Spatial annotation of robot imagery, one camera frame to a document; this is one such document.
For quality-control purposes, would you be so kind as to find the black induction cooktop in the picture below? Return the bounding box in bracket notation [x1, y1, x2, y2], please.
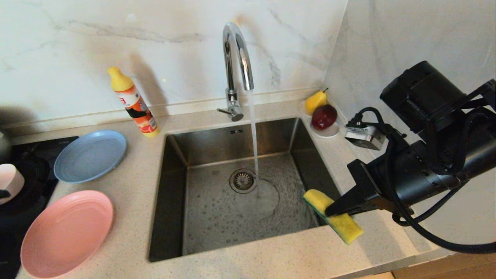
[0, 136, 79, 279]

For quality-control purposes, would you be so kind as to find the chrome gooseneck faucet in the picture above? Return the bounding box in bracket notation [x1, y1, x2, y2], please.
[217, 22, 255, 122]

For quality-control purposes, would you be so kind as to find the pale pink bowl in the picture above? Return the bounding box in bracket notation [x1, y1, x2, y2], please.
[0, 163, 25, 205]

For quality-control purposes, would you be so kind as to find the round metal drain strainer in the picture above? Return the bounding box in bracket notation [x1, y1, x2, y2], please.
[229, 169, 258, 194]

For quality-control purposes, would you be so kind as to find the black braided cable sleeve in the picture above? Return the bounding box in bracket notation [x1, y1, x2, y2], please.
[392, 108, 496, 227]

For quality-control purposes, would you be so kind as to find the stainless steel sink basin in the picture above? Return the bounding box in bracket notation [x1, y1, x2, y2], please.
[148, 117, 354, 263]

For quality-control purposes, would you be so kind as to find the small white dish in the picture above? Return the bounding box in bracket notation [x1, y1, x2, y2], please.
[298, 100, 341, 139]

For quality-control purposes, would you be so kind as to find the yellow green sponge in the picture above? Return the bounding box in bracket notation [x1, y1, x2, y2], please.
[303, 189, 365, 245]

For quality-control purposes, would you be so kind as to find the pink plate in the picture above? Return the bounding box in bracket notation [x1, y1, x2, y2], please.
[20, 189, 114, 279]

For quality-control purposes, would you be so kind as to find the orange dish soap bottle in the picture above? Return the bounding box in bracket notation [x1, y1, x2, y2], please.
[107, 66, 160, 138]

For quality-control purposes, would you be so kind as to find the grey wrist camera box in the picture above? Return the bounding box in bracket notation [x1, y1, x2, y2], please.
[344, 125, 386, 151]

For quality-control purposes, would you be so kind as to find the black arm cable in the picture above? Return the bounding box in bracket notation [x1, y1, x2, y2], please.
[349, 107, 496, 254]

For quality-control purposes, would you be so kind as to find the blue grey plate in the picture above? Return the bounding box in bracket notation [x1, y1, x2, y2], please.
[53, 129, 127, 184]

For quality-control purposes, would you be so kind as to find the dark red apple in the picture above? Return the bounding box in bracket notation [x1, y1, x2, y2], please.
[311, 103, 338, 131]

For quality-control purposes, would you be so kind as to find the yellow pear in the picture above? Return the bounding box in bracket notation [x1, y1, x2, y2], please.
[305, 88, 329, 115]

